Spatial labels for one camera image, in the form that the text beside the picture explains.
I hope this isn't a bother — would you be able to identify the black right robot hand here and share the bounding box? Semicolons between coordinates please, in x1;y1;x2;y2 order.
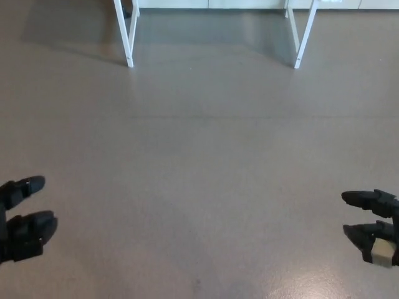
341;188;399;268

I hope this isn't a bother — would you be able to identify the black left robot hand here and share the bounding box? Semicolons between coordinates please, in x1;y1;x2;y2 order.
0;175;59;267

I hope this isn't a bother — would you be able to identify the white table with metal legs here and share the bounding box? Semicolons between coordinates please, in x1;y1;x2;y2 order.
113;0;319;70

